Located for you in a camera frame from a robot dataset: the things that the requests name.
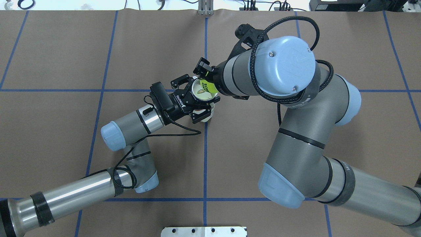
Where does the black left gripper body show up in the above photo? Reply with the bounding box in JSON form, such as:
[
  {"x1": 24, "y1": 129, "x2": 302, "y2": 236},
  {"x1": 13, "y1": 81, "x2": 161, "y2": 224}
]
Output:
[{"x1": 164, "y1": 90, "x2": 193, "y2": 123}]

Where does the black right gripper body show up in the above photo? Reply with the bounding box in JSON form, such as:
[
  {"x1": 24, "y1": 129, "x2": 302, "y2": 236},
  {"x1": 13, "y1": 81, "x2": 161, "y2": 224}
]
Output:
[{"x1": 209, "y1": 66, "x2": 226, "y2": 94}]

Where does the white tennis ball can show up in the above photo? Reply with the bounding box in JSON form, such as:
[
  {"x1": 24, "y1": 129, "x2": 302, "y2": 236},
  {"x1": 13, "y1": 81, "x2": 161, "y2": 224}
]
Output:
[{"x1": 190, "y1": 76, "x2": 219, "y2": 123}]

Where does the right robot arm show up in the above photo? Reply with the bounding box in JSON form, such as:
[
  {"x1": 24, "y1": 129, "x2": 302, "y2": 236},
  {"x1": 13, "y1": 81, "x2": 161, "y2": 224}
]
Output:
[{"x1": 194, "y1": 36, "x2": 420, "y2": 237}]

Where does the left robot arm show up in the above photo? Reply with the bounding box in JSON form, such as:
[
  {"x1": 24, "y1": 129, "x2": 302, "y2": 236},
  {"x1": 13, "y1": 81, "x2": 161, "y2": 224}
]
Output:
[{"x1": 1, "y1": 75, "x2": 220, "y2": 237}]

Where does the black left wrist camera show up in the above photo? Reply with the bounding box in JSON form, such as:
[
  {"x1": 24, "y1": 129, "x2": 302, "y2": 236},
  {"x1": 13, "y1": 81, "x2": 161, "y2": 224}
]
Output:
[{"x1": 149, "y1": 82, "x2": 175, "y2": 118}]

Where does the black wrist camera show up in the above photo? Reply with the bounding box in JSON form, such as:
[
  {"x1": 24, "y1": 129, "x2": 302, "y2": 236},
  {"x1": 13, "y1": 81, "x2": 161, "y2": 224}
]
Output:
[
  {"x1": 149, "y1": 82, "x2": 175, "y2": 118},
  {"x1": 227, "y1": 24, "x2": 269, "y2": 60}
]

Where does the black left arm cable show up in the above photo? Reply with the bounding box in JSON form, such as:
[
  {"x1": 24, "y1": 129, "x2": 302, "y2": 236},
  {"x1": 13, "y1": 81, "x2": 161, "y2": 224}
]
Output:
[{"x1": 112, "y1": 95, "x2": 202, "y2": 189}]

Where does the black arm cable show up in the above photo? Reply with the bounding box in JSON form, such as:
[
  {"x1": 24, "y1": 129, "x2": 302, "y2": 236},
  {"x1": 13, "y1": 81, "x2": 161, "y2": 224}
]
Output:
[
  {"x1": 112, "y1": 95, "x2": 202, "y2": 189},
  {"x1": 249, "y1": 16, "x2": 334, "y2": 127}
]

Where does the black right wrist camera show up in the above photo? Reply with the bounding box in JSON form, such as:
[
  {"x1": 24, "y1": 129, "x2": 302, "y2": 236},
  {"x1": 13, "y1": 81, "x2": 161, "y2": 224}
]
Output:
[{"x1": 227, "y1": 24, "x2": 269, "y2": 60}]

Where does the aluminium frame post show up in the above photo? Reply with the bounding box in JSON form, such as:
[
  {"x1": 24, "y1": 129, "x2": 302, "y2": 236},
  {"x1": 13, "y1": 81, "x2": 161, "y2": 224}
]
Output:
[{"x1": 198, "y1": 0, "x2": 214, "y2": 16}]

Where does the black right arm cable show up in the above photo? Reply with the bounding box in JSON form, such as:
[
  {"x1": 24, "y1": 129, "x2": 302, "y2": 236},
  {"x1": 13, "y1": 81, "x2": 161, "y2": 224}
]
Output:
[{"x1": 249, "y1": 16, "x2": 334, "y2": 127}]

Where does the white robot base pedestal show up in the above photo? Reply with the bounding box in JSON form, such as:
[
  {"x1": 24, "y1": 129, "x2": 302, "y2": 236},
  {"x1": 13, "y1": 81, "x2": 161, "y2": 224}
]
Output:
[{"x1": 161, "y1": 226, "x2": 248, "y2": 237}]

